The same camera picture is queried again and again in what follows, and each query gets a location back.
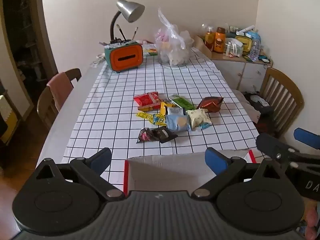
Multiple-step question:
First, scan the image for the light blue snack packet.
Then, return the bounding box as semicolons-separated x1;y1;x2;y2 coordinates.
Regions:
165;114;192;132

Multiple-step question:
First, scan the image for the green yellow flat box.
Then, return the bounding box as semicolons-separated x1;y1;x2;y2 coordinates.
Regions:
142;44;158;57

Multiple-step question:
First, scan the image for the wooden tray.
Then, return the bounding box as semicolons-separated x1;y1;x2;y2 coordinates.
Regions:
195;35;213;59

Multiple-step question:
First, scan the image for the white red-edged cardboard box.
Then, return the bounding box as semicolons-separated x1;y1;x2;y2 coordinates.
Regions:
123;149;255;197

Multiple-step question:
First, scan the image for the silver desk lamp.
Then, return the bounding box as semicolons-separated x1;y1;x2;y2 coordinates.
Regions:
109;0;145;44

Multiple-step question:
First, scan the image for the white tube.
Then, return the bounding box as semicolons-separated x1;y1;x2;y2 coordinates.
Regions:
236;25;255;34

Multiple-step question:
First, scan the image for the black snack packet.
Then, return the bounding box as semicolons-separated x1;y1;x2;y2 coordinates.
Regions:
152;127;178;144

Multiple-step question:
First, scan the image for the yellow sachet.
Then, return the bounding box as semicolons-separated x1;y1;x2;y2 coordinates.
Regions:
135;112;154;121

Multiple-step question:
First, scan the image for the amber bottle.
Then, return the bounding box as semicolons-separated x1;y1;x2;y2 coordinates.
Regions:
205;26;215;52

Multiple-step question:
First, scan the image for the clear plastic bag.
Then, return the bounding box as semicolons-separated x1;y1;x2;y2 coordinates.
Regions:
155;7;195;67

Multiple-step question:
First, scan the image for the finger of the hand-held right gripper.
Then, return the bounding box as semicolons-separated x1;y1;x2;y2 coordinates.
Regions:
294;127;320;151
255;132;320;171

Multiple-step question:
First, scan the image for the wooden doorway frame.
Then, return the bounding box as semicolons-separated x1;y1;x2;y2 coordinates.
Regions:
0;0;58;120

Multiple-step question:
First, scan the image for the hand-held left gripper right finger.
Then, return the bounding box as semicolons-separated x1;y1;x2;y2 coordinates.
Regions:
191;147;284;202

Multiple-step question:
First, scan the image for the orange teal tissue box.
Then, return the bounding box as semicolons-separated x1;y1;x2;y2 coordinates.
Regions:
104;41;144;73

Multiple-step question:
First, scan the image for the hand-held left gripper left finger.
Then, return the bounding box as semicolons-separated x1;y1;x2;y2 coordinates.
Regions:
35;147;125;202

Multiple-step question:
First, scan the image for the white black-checked tablecloth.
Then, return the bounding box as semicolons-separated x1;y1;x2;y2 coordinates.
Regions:
61;47;262;190

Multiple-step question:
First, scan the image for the yellow green tissue box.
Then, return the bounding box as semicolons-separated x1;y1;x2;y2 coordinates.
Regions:
235;35;253;53

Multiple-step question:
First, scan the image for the yellow cartoon snack packet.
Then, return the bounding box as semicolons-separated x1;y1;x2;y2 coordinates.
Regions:
149;114;167;127

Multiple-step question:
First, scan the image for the orange bottle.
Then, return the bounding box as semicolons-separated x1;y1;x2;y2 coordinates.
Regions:
214;27;227;53

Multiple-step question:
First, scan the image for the red snack packet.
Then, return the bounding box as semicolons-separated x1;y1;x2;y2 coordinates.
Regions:
134;92;163;112

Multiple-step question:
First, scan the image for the black bag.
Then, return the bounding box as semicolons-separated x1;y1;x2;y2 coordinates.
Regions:
244;91;274;133

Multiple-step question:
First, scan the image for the orange brown snack packet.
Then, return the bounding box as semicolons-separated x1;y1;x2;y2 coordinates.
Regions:
196;96;224;113

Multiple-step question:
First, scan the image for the yellow white blanket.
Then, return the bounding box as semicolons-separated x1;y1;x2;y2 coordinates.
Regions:
0;95;20;145

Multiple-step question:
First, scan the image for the clear water bottle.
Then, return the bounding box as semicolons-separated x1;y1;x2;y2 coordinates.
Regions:
249;39;262;62

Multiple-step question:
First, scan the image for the dark pink-print snack packet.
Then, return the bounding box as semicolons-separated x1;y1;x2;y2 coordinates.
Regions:
136;127;160;144

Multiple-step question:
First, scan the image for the small white gift bag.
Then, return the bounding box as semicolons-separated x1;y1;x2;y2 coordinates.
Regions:
225;39;243;58

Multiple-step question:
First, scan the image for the cream white snack packet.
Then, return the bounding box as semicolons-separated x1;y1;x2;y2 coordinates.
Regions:
186;108;212;130

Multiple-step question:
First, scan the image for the green snack packet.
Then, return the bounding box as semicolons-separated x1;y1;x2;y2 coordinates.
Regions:
168;94;196;111

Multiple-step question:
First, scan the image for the white printed snack packet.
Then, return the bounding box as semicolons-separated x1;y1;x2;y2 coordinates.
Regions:
167;106;185;116

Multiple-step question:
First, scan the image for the wooden slat-back chair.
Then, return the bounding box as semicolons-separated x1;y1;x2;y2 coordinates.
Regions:
259;67;305;138

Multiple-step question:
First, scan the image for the person's right hand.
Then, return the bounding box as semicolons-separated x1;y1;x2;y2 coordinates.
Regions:
305;201;320;240

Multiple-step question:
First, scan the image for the white cabinet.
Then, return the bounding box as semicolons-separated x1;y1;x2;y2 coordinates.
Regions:
211;52;273;93

